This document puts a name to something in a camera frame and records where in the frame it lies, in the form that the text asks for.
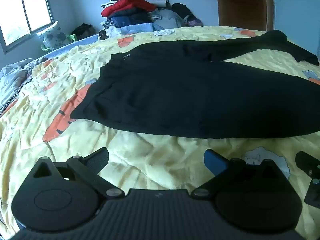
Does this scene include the floral pillow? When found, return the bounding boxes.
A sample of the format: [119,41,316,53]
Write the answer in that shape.
[37,21,69,51]

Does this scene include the window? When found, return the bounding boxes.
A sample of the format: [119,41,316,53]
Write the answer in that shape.
[0,0,56,54]

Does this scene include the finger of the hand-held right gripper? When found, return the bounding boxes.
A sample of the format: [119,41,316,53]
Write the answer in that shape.
[295,151,320,208]

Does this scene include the black pants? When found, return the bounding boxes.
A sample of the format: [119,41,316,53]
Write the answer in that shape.
[71,29,320,139]

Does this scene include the light blue bed sheet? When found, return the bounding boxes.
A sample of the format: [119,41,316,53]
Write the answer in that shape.
[45,22,160,56]

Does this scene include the yellow cartoon printed blanket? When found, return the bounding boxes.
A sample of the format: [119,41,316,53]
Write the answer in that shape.
[0,26,320,240]

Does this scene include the red jacket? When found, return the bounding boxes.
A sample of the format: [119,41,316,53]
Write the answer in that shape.
[101,0,157,18]

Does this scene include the grey white quilt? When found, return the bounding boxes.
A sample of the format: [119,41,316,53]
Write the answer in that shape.
[0,58,34,112]

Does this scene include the dark bag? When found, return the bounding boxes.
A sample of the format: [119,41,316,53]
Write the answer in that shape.
[71,23,97,39]

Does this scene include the wooden door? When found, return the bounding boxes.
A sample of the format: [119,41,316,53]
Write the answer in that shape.
[215,0,274,32]

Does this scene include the pile of clothes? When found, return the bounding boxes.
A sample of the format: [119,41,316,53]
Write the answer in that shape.
[99,0,203,39]

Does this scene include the green plastic chair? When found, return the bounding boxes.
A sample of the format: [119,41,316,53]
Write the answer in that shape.
[40,33,77,53]

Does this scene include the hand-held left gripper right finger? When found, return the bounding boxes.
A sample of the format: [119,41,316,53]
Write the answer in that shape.
[191,149,290,201]

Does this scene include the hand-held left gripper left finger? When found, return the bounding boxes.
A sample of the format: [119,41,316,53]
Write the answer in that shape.
[32,147,126,201]

